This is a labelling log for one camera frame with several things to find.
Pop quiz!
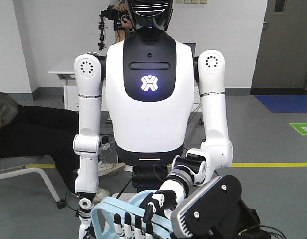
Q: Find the green floor sign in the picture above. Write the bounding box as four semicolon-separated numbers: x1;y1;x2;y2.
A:
289;122;307;136

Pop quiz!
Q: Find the white folding table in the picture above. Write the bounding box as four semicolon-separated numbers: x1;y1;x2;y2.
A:
47;59;109;118

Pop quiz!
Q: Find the blue floor mat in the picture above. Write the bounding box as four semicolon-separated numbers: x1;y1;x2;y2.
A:
255;95;307;113

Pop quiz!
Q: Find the seated person in grey jacket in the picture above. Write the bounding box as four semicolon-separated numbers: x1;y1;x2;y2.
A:
0;88;127;203

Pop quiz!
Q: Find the white black humanoid robot torso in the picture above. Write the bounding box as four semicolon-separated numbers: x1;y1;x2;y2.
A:
105;0;194;167

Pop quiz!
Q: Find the black white humanoid robot hand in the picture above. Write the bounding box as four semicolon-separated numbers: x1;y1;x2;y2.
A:
114;190;177;239

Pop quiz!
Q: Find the white grey metal chair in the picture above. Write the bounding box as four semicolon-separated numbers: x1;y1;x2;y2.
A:
0;134;66;209

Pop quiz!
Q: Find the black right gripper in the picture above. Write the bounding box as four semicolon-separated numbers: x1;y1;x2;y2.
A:
193;199;271;239

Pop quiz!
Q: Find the grey brown door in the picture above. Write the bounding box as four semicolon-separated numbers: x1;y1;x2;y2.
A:
250;0;307;95

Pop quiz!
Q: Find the person holding camera rig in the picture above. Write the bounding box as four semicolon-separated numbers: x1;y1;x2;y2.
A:
98;0;133;50

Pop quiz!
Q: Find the light blue plastic basket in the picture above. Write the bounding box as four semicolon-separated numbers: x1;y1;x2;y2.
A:
91;190;174;239

